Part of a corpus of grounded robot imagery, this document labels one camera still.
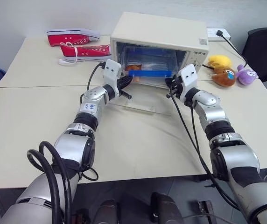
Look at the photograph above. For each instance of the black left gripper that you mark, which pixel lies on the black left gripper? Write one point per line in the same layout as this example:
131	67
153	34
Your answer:
121	87

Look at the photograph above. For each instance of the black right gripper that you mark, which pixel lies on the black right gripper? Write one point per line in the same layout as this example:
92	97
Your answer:
176	87

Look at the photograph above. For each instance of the clear glass oven door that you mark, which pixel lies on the clear glass oven door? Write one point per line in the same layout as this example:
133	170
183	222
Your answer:
145	98

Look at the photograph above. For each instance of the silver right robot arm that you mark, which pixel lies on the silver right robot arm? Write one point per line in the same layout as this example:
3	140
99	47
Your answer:
236	161

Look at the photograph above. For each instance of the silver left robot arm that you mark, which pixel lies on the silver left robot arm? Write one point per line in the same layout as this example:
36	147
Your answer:
72	144

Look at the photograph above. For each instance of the orange food piece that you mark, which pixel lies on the orange food piece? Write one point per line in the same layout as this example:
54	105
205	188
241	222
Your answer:
133	67

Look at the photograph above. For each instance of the cream toaster oven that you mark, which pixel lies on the cream toaster oven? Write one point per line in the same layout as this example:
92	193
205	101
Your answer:
161	30

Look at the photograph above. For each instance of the red sneaker with white laces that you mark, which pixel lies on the red sneaker with white laces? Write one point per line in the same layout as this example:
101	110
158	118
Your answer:
86	51

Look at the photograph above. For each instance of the brown plush toy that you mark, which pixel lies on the brown plush toy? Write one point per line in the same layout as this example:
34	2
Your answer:
224	77

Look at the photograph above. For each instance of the yellow plush toy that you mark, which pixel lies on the yellow plush toy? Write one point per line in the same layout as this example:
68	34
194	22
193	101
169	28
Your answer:
219	60

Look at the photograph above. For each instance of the white power strip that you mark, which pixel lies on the white power strip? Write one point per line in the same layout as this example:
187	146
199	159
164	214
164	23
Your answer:
214	37

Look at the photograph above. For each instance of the red canvas sneaker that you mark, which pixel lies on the red canvas sneaker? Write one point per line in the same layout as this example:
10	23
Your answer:
70	37

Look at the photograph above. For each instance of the purple plush toy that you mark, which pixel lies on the purple plush toy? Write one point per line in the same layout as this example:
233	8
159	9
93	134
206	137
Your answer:
246	75

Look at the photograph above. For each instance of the black office chair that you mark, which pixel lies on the black office chair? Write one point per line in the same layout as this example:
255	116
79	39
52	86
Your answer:
264	51

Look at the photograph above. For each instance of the dark rounded shape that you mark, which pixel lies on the dark rounded shape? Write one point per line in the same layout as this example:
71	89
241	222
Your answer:
106	212
166	210

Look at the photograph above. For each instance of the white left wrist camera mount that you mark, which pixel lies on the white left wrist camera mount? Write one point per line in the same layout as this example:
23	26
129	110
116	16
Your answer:
111	70

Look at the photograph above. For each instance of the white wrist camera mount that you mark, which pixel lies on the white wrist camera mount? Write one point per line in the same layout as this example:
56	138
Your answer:
111	70
189	77

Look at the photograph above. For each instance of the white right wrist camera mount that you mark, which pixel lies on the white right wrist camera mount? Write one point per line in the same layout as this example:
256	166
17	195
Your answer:
189	77

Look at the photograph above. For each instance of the brown flat bracket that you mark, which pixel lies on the brown flat bracket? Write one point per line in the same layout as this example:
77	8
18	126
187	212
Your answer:
205	211

